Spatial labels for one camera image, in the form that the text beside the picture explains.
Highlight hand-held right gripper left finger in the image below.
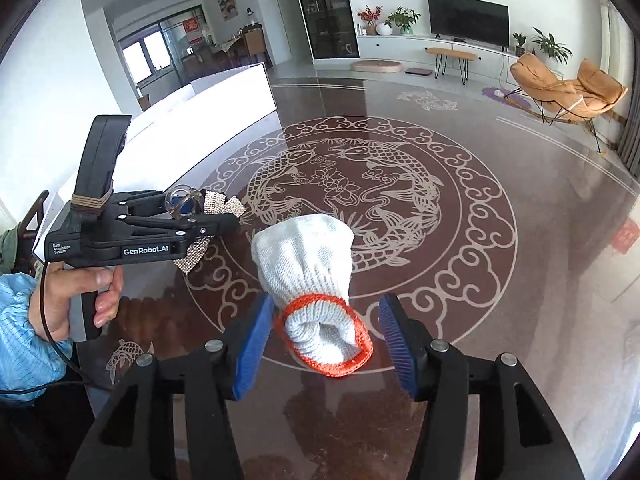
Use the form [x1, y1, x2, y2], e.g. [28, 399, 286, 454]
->
[65, 292, 277, 480]

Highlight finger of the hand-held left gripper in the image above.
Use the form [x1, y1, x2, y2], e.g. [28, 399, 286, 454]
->
[113, 189, 203, 218]
[119, 212, 240, 244]

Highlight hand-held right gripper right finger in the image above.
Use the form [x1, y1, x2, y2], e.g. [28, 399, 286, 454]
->
[377, 292, 586, 480]

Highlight silver rhinestone bow hair clip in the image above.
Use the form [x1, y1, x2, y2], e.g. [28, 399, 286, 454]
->
[165, 186, 247, 276]

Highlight white knit orange-cuffed glove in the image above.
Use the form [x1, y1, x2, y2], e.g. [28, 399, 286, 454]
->
[250, 214, 375, 380]

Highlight person's left forearm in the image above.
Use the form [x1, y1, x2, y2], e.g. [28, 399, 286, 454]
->
[0, 272, 77, 404]

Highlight person's left hand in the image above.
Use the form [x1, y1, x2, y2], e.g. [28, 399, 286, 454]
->
[27, 265, 125, 344]

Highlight dark wooden chair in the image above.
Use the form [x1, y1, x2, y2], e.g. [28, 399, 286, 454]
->
[15, 189, 51, 271]

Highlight dining table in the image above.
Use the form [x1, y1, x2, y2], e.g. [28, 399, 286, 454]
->
[200, 35, 251, 69]

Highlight wooden dining chair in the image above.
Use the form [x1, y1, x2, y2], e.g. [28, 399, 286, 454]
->
[243, 27, 269, 69]

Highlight oval pet bed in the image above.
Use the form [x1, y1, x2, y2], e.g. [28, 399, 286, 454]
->
[350, 59, 404, 74]

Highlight black glass display cabinet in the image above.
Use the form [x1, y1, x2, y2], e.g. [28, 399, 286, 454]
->
[290, 0, 361, 61]

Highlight purple floor mat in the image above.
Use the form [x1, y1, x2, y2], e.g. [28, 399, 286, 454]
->
[481, 86, 531, 111]

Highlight white television cabinet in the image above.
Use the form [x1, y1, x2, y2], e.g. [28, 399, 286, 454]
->
[356, 34, 538, 79]

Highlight vase of red flowers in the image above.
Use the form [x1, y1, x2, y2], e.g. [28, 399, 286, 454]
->
[356, 5, 385, 36]

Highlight wooden bench with hairpin legs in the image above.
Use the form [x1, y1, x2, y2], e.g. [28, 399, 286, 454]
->
[425, 47, 481, 86]

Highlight orange lounge chair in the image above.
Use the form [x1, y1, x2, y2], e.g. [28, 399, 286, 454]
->
[509, 52, 630, 154]

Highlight grey curtain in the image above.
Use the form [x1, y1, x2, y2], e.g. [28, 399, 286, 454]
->
[616, 100, 640, 179]

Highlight leafy green potted plant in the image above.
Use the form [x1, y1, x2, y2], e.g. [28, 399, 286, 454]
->
[385, 6, 422, 36]

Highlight black flat television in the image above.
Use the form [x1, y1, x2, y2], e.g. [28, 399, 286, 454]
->
[426, 0, 511, 51]

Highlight large potted plant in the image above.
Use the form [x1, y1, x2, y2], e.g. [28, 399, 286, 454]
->
[530, 27, 574, 66]

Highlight cream curtain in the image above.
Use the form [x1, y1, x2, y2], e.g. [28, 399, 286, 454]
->
[597, 0, 616, 49]

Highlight black cable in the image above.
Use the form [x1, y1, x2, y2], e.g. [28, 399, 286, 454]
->
[0, 260, 108, 394]

